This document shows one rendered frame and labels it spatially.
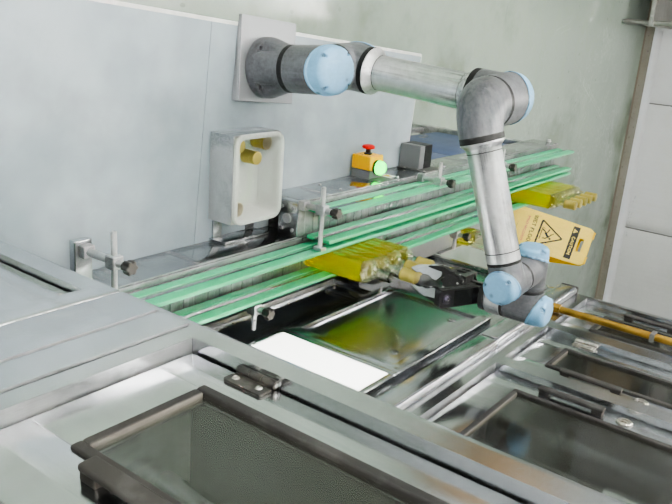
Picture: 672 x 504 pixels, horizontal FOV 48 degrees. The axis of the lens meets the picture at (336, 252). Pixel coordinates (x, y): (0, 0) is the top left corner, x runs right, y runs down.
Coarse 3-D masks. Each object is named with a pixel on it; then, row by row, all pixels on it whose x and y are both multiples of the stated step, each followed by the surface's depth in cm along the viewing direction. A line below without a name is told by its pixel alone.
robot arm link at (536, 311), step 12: (516, 300) 175; (528, 300) 174; (540, 300) 173; (552, 300) 175; (504, 312) 178; (516, 312) 176; (528, 312) 174; (540, 312) 172; (528, 324) 176; (540, 324) 174
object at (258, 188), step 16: (240, 144) 179; (272, 144) 192; (240, 160) 190; (272, 160) 193; (240, 176) 192; (256, 176) 197; (272, 176) 194; (240, 192) 193; (256, 192) 198; (272, 192) 196; (256, 208) 197; (272, 208) 196; (240, 224) 185
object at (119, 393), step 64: (64, 320) 97; (128, 320) 99; (0, 384) 80; (64, 384) 81; (128, 384) 86; (192, 384) 87; (256, 384) 88; (320, 384) 86; (0, 448) 69; (64, 448) 73; (128, 448) 74; (192, 448) 75; (256, 448) 76; (320, 448) 76; (384, 448) 77; (448, 448) 75
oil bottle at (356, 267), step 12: (336, 252) 198; (348, 252) 199; (312, 264) 202; (324, 264) 199; (336, 264) 197; (348, 264) 194; (360, 264) 192; (372, 264) 192; (348, 276) 195; (360, 276) 193
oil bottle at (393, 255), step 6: (360, 246) 206; (366, 246) 205; (372, 246) 206; (378, 246) 206; (378, 252) 202; (384, 252) 201; (390, 252) 202; (396, 252) 203; (390, 258) 200; (396, 258) 201
